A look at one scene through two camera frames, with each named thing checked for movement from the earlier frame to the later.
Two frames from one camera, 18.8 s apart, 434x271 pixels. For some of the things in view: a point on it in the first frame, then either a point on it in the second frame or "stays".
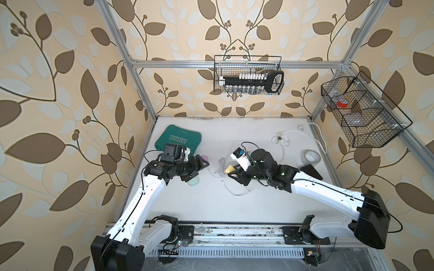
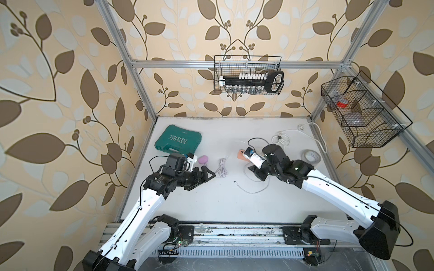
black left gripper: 194,168 -> 201,179
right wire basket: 367,117 stays
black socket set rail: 254,83 stays
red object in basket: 341,105 stays
